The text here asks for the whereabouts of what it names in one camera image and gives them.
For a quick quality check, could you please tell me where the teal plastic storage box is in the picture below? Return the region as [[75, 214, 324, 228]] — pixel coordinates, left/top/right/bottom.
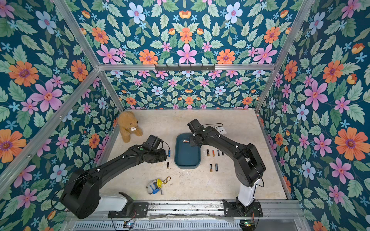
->
[[174, 133, 201, 169]]

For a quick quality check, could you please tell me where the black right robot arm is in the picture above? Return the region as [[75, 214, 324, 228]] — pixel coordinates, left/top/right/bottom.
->
[[188, 122, 266, 207]]

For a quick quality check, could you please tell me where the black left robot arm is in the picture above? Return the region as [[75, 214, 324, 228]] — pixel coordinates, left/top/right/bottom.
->
[[60, 145, 167, 219]]

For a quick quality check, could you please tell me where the white plush toy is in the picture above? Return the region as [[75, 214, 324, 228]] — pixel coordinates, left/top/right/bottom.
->
[[216, 126, 227, 135]]

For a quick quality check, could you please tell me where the brown teddy bear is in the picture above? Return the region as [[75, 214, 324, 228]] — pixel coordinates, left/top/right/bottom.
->
[[118, 111, 143, 143]]

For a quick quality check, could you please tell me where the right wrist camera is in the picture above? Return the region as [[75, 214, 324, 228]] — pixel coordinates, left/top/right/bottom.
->
[[188, 119, 204, 134]]

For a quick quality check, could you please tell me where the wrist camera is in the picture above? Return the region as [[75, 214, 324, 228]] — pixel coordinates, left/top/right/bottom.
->
[[188, 119, 204, 134], [143, 135, 162, 151]]

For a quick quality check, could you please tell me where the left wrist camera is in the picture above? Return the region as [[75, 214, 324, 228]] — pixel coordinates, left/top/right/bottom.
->
[[143, 135, 162, 151]]

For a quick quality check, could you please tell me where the keychain toy with yellow cap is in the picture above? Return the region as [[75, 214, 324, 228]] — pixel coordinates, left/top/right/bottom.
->
[[146, 176, 171, 195]]

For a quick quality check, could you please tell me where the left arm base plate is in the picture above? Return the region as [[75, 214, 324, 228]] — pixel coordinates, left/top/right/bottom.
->
[[108, 202, 149, 218]]

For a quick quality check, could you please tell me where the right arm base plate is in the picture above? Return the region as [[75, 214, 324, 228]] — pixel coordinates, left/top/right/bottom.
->
[[222, 199, 263, 218]]

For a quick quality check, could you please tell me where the black hook rail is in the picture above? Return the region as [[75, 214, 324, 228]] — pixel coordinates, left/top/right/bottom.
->
[[154, 64, 216, 72]]

